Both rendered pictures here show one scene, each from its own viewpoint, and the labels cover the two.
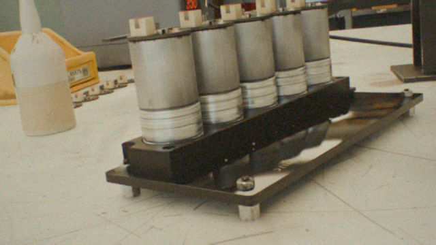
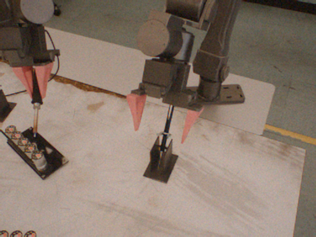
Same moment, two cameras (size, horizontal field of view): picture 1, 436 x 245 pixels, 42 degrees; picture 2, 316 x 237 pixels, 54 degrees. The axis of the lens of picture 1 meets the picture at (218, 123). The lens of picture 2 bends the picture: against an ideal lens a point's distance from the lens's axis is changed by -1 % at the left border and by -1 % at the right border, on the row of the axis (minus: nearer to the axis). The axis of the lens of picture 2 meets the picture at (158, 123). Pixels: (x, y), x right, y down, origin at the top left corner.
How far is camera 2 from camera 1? 0.68 m
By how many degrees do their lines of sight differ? 79
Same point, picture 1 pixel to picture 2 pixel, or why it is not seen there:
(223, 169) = (54, 162)
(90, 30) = not seen: outside the picture
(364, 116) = (39, 139)
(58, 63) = not seen: outside the picture
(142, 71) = (42, 161)
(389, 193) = (68, 146)
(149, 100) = (44, 163)
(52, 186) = (28, 192)
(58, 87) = not seen: outside the picture
